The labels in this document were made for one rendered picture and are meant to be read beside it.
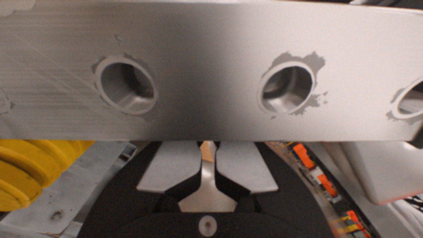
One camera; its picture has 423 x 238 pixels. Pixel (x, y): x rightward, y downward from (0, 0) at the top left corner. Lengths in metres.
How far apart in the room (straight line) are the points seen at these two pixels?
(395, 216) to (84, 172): 2.41
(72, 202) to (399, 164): 0.72
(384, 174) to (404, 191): 0.14
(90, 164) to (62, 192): 0.08
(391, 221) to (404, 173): 1.83
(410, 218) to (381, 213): 0.17
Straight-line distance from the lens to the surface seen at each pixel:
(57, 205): 0.48
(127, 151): 0.67
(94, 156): 0.53
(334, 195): 5.69
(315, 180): 8.45
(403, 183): 0.57
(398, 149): 0.42
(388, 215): 2.32
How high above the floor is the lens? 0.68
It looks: 22 degrees down
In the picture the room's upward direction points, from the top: 51 degrees clockwise
